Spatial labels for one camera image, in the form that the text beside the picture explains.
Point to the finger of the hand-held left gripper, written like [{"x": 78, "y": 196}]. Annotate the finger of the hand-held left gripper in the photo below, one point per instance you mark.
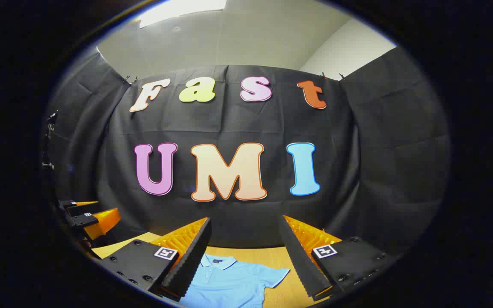
[
  {"x": 77, "y": 206},
  {"x": 101, "y": 222}
]

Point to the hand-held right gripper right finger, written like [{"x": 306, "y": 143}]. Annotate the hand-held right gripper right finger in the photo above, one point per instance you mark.
[{"x": 302, "y": 261}]

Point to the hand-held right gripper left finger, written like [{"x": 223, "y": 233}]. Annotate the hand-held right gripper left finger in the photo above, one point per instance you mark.
[{"x": 188, "y": 265}]

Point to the light blue polo T-shirt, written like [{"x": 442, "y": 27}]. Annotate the light blue polo T-shirt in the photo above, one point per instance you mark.
[{"x": 233, "y": 282}]

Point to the black backdrop cloth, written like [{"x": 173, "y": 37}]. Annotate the black backdrop cloth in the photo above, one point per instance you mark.
[{"x": 229, "y": 124}]

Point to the ceiling light panel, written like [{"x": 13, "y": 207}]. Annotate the ceiling light panel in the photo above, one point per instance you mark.
[{"x": 178, "y": 10}]

